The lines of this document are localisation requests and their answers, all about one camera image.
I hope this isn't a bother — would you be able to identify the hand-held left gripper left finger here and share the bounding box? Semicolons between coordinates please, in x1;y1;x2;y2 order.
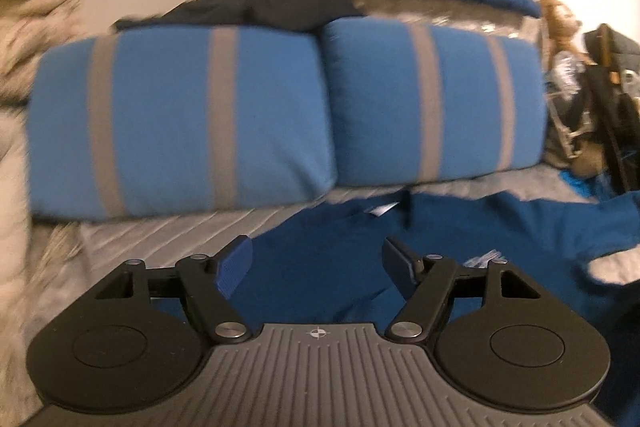
95;234;255;347

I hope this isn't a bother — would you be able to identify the beige quilted comforter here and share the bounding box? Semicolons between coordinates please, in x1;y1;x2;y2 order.
0;0;86;228

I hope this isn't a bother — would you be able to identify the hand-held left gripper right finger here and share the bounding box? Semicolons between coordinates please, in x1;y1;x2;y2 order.
381;237;543;343

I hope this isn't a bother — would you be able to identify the black cloth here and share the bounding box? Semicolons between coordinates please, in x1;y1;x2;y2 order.
112;0;363;32

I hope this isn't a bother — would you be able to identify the dark blue t-shirt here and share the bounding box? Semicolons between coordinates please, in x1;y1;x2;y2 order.
227;189;640;408

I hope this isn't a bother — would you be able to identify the black bag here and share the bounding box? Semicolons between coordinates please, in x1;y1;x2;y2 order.
582;24;640;195

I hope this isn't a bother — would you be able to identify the brown plush toy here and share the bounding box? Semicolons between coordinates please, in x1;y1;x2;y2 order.
540;0;583;52

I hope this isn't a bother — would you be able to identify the clear plastic bag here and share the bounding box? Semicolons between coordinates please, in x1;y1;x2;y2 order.
545;49;588;100

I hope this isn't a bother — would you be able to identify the blue grey-striped pillow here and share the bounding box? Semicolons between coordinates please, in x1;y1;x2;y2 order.
320;17;548;188
25;26;338;220

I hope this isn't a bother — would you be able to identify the grey quilted bedspread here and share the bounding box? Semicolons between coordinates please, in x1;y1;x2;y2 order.
0;162;640;408

